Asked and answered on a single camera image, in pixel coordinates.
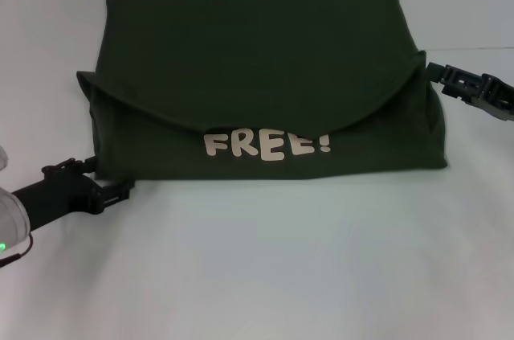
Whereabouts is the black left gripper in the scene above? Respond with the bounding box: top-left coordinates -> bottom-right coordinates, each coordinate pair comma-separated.
11,154 -> 136,233

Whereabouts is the left arm gripper cable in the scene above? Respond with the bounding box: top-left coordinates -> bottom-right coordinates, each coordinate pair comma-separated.
0,235 -> 34,269

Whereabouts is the dark green shirt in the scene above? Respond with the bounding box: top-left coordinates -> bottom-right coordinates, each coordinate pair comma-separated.
75,0 -> 449,180

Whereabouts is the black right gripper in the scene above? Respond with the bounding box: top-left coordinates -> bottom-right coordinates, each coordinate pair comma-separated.
427,61 -> 514,122

